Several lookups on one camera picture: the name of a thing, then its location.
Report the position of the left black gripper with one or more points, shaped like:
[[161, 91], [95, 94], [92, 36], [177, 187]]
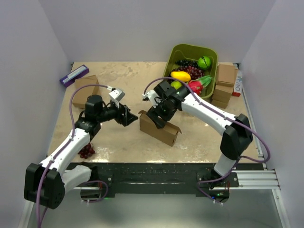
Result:
[[127, 118]]

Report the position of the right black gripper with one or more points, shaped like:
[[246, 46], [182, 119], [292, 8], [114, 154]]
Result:
[[154, 115]]

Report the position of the brown cardboard paper box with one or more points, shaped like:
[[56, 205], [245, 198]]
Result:
[[167, 135]]

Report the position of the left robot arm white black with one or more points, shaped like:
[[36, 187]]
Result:
[[47, 183]]

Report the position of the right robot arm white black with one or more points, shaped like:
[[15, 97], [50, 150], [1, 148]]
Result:
[[235, 130]]

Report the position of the folded cardboard box left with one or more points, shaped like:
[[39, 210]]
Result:
[[82, 95]]

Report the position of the folded cardboard box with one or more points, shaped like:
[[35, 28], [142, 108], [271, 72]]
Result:
[[221, 96], [226, 75], [82, 95]]

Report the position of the folded cardboard box lower right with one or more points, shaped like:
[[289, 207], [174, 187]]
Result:
[[221, 96]]

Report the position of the purple rectangular box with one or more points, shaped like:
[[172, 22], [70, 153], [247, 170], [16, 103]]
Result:
[[70, 78]]

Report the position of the folded cardboard box top right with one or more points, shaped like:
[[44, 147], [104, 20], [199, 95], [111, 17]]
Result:
[[226, 75]]

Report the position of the green lime toy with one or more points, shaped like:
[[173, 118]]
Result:
[[176, 84]]

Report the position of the yellow mango toy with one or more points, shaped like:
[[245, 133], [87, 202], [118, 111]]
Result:
[[181, 75]]

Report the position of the pink dragon fruit toy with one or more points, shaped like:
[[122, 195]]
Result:
[[198, 85]]

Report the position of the red grape bunch on table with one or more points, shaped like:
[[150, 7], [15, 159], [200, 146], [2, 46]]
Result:
[[87, 151]]

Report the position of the red grape bunch in basket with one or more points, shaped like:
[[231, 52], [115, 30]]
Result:
[[194, 72]]

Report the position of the dark purple grape bunch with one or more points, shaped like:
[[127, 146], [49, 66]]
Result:
[[186, 63]]

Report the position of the green plastic basket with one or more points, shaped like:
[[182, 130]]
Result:
[[193, 52]]

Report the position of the green round melon toy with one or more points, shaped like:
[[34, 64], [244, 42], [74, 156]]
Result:
[[204, 62]]

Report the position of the white red carton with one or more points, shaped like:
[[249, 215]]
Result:
[[237, 91]]

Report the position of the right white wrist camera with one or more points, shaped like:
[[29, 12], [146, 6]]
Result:
[[152, 97]]

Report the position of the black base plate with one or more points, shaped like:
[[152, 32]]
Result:
[[165, 178]]

